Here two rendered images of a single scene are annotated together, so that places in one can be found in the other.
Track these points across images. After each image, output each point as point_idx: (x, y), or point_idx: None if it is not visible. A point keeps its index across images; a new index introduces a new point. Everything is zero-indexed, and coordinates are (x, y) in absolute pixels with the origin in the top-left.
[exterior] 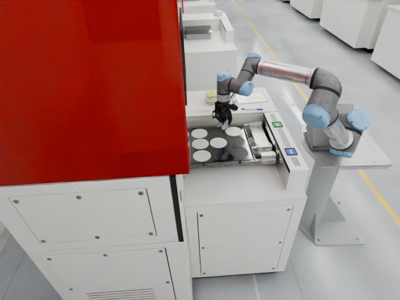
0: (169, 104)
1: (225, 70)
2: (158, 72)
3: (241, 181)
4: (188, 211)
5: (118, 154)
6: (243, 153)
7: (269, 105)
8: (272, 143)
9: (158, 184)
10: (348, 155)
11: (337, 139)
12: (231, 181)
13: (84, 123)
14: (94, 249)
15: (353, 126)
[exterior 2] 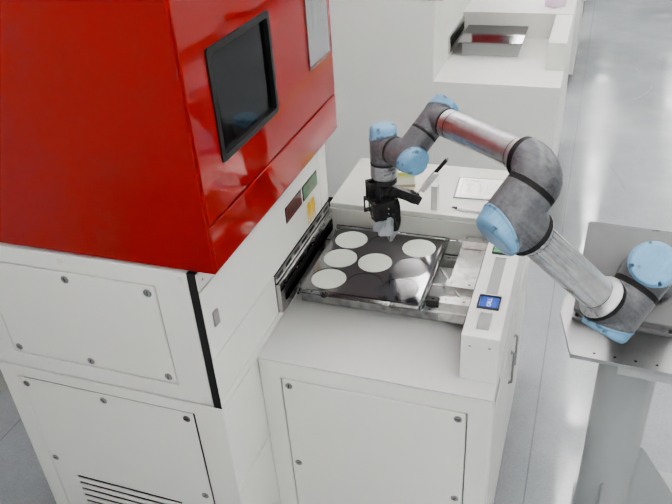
0: (173, 152)
1: (388, 122)
2: (155, 103)
3: (385, 343)
4: (266, 369)
5: (113, 219)
6: (408, 291)
7: None
8: None
9: (171, 283)
10: (609, 334)
11: (573, 291)
12: (366, 338)
13: (69, 163)
14: (87, 384)
15: (632, 275)
